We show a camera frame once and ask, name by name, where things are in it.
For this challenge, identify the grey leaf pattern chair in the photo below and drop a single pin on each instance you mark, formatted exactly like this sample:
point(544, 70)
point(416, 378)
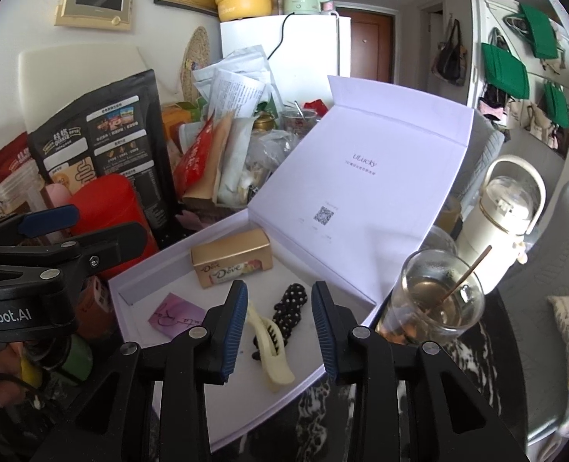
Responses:
point(525, 291)

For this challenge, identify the black snack pouch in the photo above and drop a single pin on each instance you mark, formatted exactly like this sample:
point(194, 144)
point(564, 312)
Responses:
point(115, 129)

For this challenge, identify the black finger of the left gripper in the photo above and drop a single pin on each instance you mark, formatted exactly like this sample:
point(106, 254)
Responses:
point(24, 229)

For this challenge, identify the black polka dot scrunchie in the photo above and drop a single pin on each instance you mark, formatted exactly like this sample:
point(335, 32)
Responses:
point(287, 315)

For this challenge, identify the purple small card case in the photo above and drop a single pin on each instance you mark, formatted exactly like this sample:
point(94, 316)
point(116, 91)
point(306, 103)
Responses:
point(175, 315)

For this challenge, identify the glass mug with tea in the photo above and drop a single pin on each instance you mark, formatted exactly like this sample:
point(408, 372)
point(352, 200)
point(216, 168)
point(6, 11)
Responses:
point(437, 298)

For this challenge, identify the green tote bag middle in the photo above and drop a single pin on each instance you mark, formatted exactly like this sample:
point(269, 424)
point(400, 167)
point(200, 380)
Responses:
point(505, 72)

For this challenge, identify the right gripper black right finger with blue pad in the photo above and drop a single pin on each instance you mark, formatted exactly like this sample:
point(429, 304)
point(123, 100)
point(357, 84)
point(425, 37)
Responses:
point(333, 324)

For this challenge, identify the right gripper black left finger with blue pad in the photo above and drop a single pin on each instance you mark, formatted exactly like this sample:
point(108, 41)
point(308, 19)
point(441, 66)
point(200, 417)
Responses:
point(225, 326)

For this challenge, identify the green tote bag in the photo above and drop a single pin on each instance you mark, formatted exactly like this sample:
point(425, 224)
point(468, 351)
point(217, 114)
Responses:
point(541, 34)
point(505, 72)

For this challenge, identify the wall intercom panel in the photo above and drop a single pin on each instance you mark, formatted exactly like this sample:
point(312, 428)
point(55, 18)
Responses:
point(115, 15)

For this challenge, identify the person's left hand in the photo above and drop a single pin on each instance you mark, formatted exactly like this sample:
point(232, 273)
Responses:
point(11, 394)

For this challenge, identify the brown entrance door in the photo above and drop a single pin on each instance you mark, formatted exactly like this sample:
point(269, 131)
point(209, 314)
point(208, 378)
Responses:
point(372, 44)

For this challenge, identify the cream plastic hair claw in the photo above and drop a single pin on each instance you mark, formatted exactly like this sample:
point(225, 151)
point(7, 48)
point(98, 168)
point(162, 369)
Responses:
point(277, 372)

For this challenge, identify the green tote bag upper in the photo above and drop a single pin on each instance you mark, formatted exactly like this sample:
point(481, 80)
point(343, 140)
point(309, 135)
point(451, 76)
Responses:
point(541, 34)

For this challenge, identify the red cylindrical canister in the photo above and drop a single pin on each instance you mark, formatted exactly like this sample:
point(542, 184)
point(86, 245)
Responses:
point(108, 201)

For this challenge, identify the black hanging handbag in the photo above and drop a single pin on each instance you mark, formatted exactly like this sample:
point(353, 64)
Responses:
point(450, 63)

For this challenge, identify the white open gift box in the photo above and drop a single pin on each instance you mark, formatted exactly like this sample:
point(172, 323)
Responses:
point(348, 206)

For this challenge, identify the gold cardboard chocolate box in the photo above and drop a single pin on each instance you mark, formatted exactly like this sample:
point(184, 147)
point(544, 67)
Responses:
point(232, 257)

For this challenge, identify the white refrigerator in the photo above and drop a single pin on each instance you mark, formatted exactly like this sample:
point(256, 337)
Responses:
point(303, 51)

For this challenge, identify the white insulated water bottle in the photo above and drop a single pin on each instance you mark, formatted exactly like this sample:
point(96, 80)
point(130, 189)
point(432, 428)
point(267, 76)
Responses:
point(499, 222)

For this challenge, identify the red snack packet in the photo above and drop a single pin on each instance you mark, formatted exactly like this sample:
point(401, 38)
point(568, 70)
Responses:
point(192, 165)

